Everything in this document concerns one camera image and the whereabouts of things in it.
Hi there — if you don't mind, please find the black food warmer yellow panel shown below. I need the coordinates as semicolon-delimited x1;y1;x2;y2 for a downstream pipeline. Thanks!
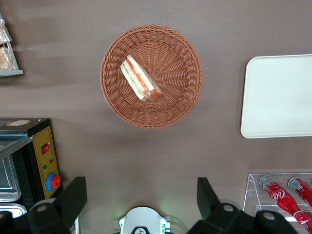
0;118;64;220

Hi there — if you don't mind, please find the brown round wicker basket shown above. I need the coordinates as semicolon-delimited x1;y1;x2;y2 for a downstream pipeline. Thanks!
99;23;204;129

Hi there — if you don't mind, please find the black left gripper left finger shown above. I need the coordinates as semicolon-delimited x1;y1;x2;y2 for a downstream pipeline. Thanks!
0;176;88;234

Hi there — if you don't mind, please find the plastic-wrapped triangle sandwich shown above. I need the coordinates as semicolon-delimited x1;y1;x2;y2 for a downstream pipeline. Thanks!
120;55;163;102

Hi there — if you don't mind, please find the cream plastic tray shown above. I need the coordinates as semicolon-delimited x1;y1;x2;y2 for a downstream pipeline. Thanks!
240;54;312;139

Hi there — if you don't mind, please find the steel food pan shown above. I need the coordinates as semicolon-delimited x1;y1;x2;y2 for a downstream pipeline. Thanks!
0;203;28;219
0;156;19;203

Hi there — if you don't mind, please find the clear acrylic bottle rack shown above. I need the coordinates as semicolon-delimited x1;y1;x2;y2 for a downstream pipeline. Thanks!
243;172;312;234

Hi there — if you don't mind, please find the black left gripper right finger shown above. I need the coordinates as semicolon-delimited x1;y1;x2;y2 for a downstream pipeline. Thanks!
187;177;297;234

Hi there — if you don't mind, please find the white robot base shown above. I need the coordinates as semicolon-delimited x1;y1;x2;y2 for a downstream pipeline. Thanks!
118;206;171;234

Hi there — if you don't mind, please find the packaged bread on stand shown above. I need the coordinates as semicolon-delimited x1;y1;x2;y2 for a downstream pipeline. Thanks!
0;13;24;78

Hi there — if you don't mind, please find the red Coca-Cola bottle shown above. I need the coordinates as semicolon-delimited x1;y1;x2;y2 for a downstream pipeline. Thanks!
258;175;312;234
287;177;312;208

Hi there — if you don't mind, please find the clear bag of snacks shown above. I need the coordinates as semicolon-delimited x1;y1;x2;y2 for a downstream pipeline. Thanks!
0;19;13;46
0;46;17;71

